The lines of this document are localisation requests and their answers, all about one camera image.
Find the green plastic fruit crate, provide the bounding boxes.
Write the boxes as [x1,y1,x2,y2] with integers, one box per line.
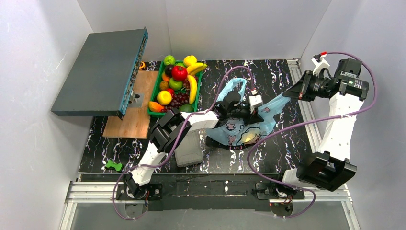
[147,62,203,118]

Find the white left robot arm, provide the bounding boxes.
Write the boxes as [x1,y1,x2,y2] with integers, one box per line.
[123,91,265,199]

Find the light blue plastic bag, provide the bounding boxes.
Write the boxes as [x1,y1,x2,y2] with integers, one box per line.
[206,78,290,146]

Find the yellow fake lemon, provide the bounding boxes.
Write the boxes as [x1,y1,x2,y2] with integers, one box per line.
[157,90,172,106]

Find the dark grey network switch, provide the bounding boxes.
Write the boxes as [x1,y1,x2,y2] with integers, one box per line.
[51,28,148,119]

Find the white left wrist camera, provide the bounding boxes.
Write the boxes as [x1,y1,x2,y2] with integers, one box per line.
[248,90,263,114]

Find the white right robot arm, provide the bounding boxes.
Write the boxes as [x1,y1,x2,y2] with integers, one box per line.
[282,58,369,191]

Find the dark fake grapes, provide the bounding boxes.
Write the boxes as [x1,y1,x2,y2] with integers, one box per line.
[164,92,189,109]

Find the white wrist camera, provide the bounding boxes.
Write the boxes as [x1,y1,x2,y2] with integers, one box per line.
[248,90,263,114]
[311,51,330,77]

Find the aluminium frame rail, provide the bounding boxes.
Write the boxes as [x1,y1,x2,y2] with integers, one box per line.
[59,182,135,230]

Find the yellow fake banana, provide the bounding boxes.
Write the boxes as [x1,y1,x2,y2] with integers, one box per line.
[187,75,197,104]
[186,62,207,76]

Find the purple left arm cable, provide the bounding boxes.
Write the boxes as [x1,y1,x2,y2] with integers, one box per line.
[112,66,256,221]

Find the green fake apple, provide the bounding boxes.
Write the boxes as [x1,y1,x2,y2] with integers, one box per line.
[169,78,183,91]

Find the orange fake mango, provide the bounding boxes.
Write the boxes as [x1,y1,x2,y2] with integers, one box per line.
[148,101,165,113]

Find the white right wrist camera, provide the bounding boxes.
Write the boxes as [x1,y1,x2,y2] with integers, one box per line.
[311,51,330,77]

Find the green bone-shaped toy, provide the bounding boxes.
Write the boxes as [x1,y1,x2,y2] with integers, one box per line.
[105,160,124,173]

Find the wooden board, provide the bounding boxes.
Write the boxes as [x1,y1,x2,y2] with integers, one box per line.
[102,71,158,139]

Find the red fake apple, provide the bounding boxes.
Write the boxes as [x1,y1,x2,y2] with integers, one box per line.
[171,66,188,81]

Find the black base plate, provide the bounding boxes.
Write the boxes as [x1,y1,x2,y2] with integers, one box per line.
[115,173,305,212]

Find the green fake avocado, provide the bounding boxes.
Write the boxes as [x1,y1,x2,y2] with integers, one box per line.
[179,104,194,113]

